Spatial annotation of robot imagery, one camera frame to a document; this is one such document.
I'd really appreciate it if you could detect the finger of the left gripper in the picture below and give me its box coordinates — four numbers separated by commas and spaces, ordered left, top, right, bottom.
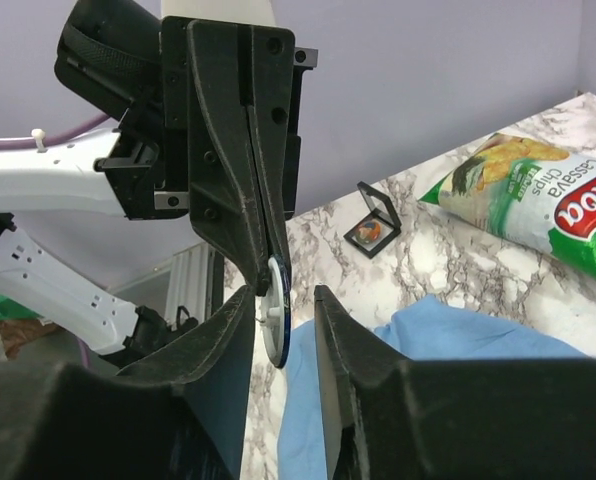
247, 26, 294, 295
187, 19, 270, 296

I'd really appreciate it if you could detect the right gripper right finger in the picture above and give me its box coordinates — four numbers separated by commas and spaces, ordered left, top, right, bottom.
314, 285, 596, 479

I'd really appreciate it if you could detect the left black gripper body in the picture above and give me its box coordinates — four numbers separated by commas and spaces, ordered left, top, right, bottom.
152, 14, 319, 221

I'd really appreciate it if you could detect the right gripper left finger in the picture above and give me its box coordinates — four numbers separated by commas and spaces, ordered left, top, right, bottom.
0, 287, 255, 479

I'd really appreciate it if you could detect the light blue shirt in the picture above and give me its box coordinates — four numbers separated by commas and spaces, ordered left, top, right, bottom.
277, 295, 583, 479

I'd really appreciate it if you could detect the blue round brooch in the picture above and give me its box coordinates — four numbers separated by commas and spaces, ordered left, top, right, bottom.
259, 255, 292, 369

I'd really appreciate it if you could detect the orange round brooch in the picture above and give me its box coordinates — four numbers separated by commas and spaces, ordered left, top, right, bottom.
354, 221, 381, 245

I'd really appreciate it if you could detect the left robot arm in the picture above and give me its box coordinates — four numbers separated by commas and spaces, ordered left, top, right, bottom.
0, 1, 318, 367

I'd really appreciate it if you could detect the green chips bag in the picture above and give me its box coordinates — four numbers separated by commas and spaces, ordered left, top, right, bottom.
421, 133, 596, 280

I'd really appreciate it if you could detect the aluminium rail frame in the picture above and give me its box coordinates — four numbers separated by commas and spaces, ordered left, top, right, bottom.
163, 243, 224, 331

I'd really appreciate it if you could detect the black double frame stand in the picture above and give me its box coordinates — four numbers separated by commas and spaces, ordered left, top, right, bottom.
344, 182, 402, 259

